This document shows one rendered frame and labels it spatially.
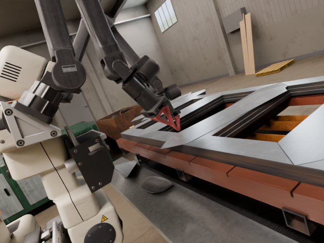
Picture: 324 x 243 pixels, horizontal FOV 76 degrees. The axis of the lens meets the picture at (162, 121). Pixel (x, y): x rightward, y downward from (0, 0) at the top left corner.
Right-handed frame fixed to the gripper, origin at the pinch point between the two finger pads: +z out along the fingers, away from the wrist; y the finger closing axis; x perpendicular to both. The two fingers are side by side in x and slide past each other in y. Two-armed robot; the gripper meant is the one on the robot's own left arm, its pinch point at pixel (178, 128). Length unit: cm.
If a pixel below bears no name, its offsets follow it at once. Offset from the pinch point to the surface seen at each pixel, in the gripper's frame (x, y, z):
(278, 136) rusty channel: -26.4, -28.4, 22.7
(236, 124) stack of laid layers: -10.8, -25.7, 8.4
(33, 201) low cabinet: 111, 252, 6
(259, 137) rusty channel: -26.4, -18.6, 21.6
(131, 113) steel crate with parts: -90, 301, -51
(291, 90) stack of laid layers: -52, -27, 10
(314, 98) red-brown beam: -53, -34, 17
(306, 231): 17, -59, 28
